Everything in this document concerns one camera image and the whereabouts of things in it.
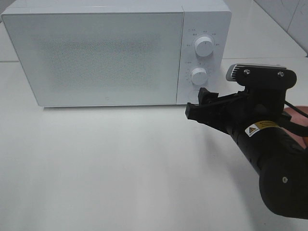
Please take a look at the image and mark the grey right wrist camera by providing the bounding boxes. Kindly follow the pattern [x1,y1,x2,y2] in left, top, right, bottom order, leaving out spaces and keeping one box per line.
[226,63,287,82]

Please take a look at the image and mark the pink round plate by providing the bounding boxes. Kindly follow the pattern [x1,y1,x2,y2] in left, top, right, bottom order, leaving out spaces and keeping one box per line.
[284,106,308,149]

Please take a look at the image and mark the white microwave door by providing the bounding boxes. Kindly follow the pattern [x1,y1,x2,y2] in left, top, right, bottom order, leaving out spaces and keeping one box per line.
[3,13,183,107]

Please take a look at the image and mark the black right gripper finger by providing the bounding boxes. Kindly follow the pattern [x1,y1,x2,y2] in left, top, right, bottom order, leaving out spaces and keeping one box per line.
[185,103,204,123]
[198,88,219,105]

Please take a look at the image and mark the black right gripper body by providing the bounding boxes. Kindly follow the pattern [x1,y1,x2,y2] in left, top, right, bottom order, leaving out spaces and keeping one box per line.
[212,69,296,133]

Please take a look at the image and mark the white microwave oven body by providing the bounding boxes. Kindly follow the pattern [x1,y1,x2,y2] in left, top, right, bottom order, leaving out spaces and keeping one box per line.
[1,0,231,106]

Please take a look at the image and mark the upper white power knob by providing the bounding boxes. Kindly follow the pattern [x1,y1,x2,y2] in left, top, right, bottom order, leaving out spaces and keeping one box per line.
[194,35,214,57]

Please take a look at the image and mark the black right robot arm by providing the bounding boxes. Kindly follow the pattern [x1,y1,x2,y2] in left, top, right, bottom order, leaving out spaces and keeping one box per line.
[185,67,308,219]

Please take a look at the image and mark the round white door button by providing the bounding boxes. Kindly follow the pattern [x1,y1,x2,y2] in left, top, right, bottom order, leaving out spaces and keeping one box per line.
[188,90,199,103]

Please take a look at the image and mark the lower white timer knob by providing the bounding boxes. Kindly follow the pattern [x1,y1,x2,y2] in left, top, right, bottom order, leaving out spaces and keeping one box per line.
[191,67,208,86]

